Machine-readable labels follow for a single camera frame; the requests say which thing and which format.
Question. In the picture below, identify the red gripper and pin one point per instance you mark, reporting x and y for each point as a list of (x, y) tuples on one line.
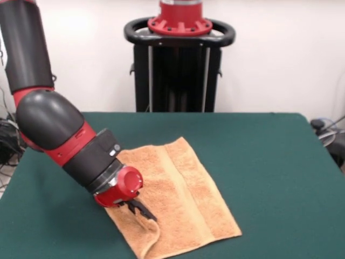
[(126, 186)]

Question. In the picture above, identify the tan terry towel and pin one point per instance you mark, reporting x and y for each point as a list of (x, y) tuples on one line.
[(188, 194)]

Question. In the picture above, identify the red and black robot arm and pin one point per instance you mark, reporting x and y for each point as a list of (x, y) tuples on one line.
[(54, 129)]

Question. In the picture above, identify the dark green table cloth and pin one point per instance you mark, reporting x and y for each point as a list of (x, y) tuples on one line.
[(269, 162)]

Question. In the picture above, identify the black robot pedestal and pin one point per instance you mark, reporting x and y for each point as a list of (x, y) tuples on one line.
[(183, 81)]

